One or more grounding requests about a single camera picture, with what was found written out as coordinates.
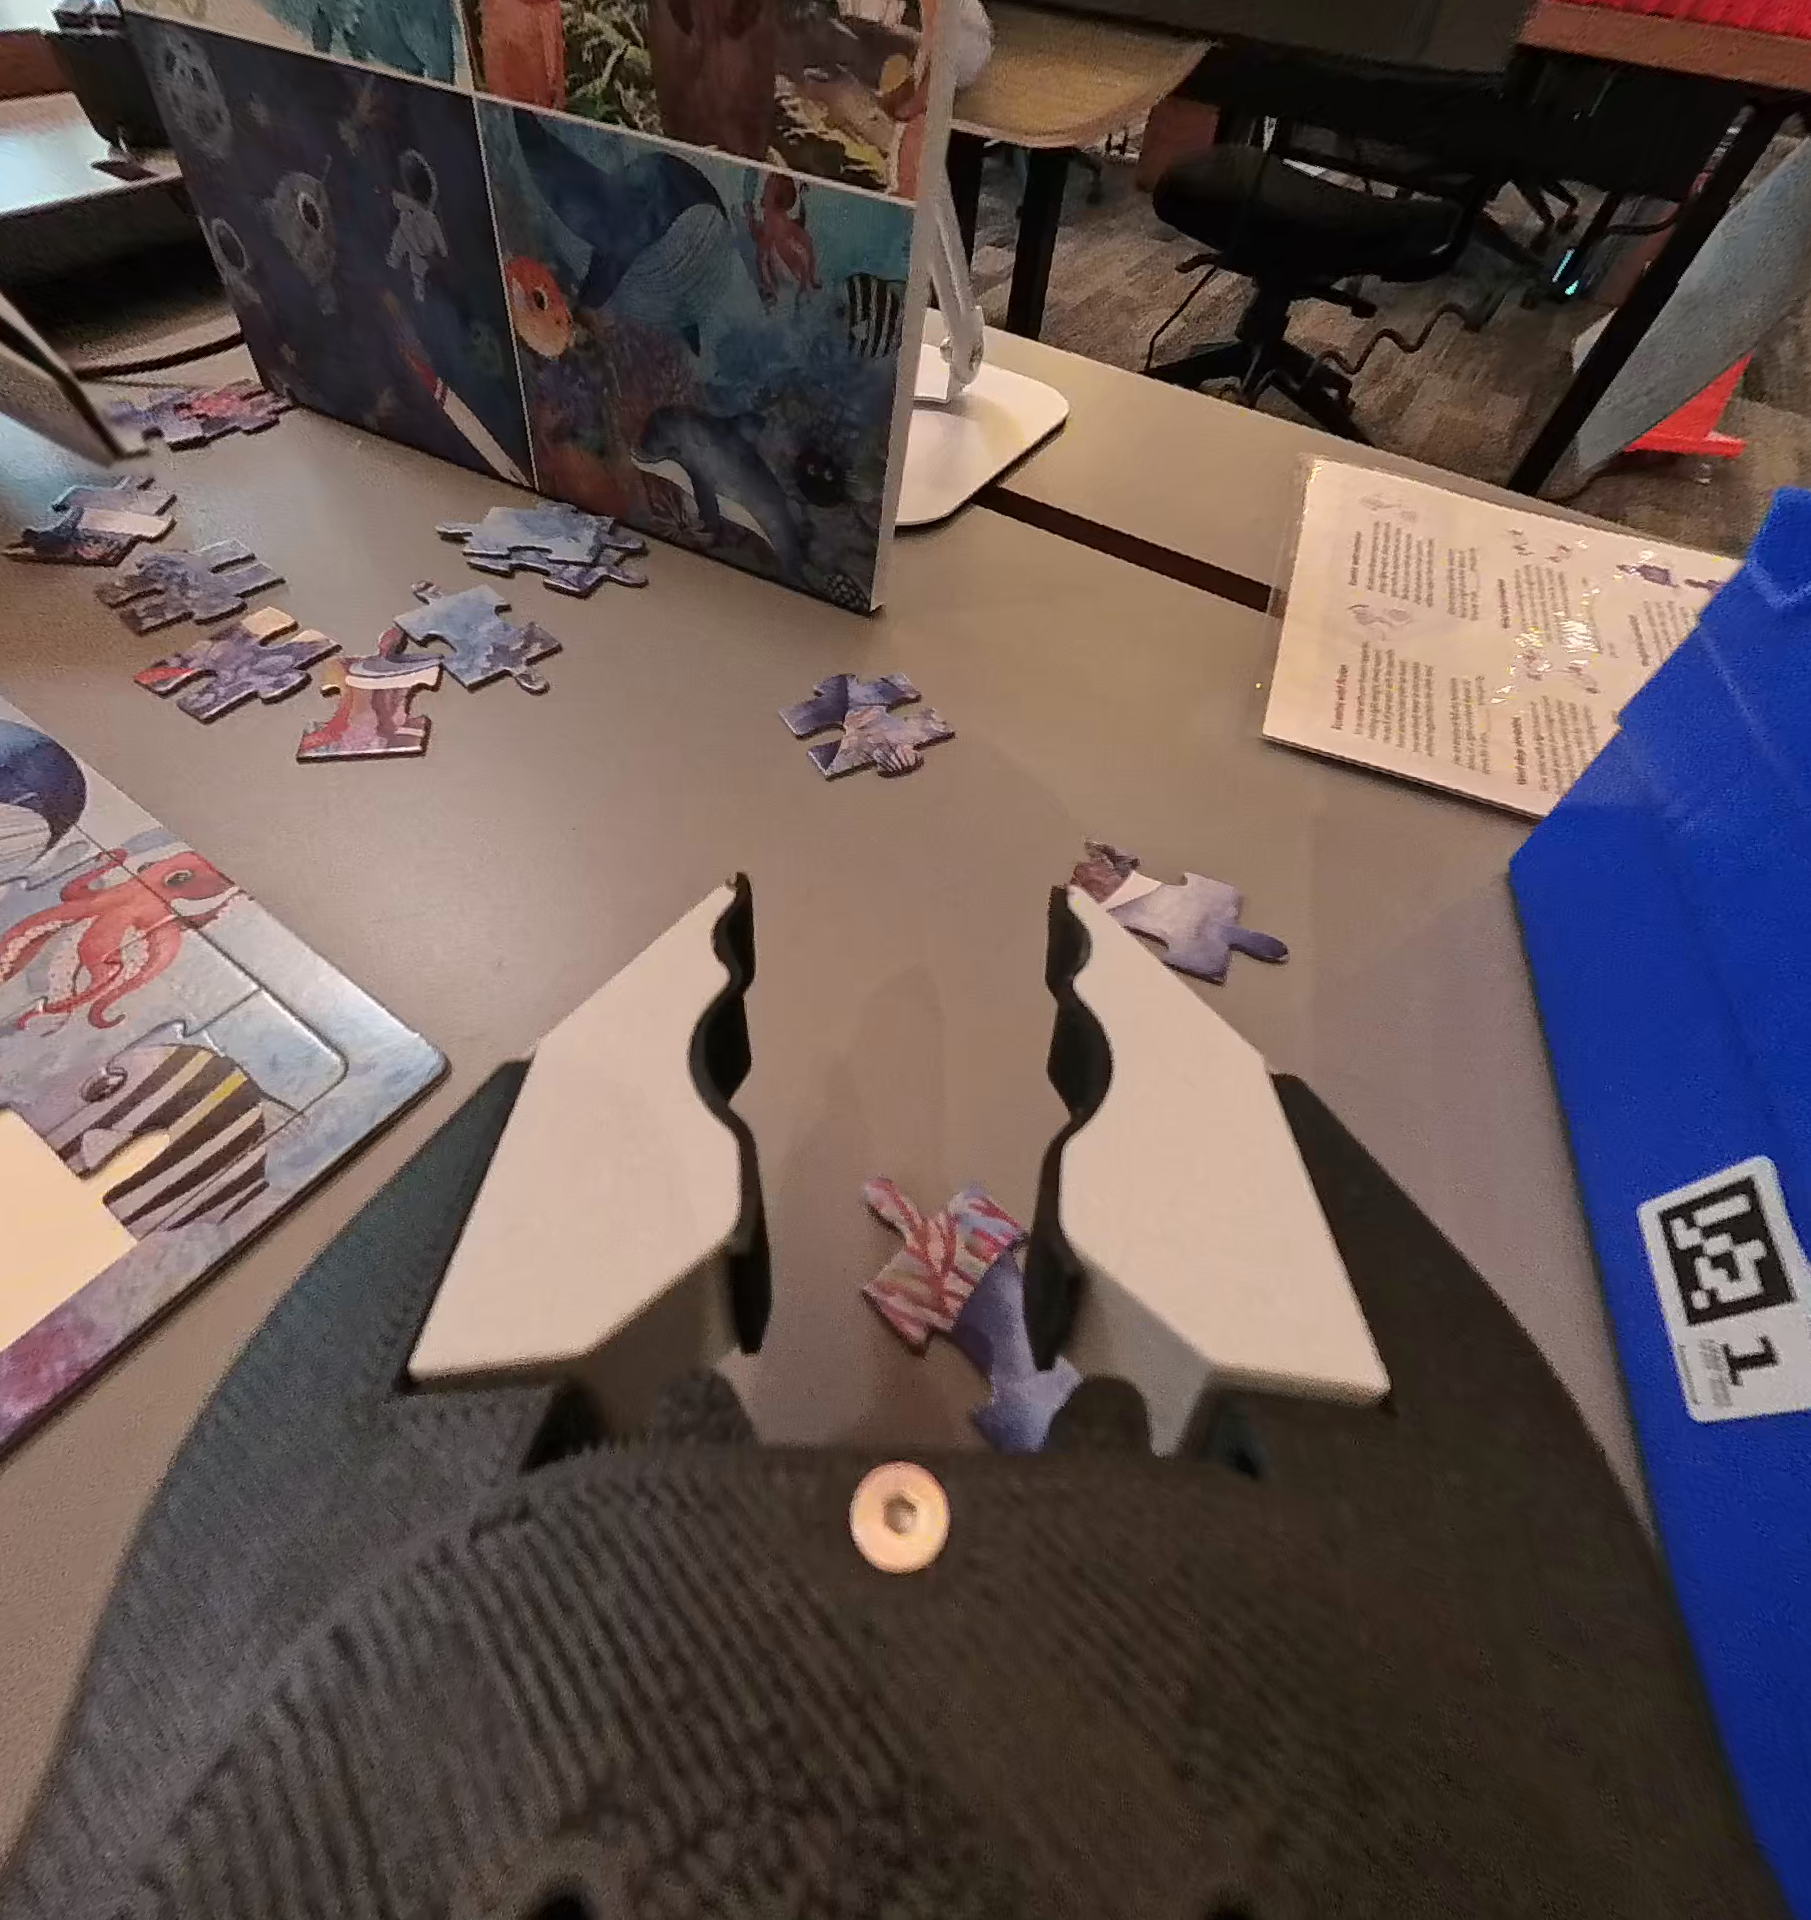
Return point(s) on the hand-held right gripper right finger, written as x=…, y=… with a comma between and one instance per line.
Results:
x=1219, y=1230

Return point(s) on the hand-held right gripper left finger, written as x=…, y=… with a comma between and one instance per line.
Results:
x=592, y=1200

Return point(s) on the pink coral puzzle piece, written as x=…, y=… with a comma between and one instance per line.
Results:
x=942, y=1276

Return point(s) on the purple bubble puzzle piece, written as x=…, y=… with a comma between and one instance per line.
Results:
x=236, y=668

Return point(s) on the sea animal jigsaw puzzle board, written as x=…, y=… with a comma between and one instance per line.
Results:
x=142, y=930

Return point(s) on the red coral puzzle piece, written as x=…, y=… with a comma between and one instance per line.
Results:
x=375, y=717

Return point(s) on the light blue puzzle piece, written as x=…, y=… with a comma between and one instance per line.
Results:
x=544, y=538

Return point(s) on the blue mottled puzzle piece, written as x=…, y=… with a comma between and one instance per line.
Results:
x=603, y=580

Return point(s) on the row of loose jigsaw pieces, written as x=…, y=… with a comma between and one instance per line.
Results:
x=185, y=587

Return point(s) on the purple white puzzle piece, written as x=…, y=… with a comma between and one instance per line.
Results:
x=1196, y=915

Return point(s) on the illustrated puzzle box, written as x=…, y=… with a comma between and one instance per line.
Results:
x=363, y=257

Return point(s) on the blue plastic bin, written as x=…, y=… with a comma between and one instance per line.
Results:
x=1717, y=975

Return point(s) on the instruction sheet in clear sleeve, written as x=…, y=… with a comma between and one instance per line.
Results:
x=1445, y=644

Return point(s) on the white stand with flat base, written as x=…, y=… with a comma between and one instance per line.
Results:
x=980, y=435

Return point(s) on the red object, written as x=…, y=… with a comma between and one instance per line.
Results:
x=1695, y=419

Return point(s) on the black office chair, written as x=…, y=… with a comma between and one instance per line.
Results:
x=1297, y=217

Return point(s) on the grey leaning panel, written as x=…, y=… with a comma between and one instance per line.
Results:
x=1717, y=300

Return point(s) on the tan side table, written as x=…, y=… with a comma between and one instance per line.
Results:
x=1070, y=80

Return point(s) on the wooden desk with black legs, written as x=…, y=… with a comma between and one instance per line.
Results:
x=1685, y=55

